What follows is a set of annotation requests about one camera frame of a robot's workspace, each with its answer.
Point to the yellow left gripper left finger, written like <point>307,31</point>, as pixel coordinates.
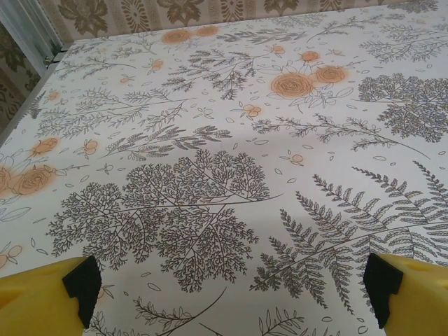
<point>31,301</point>

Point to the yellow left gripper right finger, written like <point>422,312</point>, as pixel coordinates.
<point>416,297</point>

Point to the floral patterned tablecloth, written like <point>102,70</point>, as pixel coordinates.
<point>224,175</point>

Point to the aluminium frame corner post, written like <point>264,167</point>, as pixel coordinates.
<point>31,31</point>

